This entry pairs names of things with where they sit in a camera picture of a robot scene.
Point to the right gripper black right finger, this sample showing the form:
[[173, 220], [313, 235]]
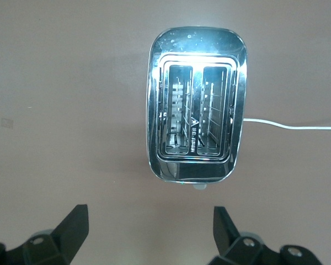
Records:
[[242, 251]]

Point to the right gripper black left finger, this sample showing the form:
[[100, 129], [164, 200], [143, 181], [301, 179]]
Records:
[[58, 245]]

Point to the chrome and beige toaster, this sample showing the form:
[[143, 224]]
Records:
[[196, 110]]

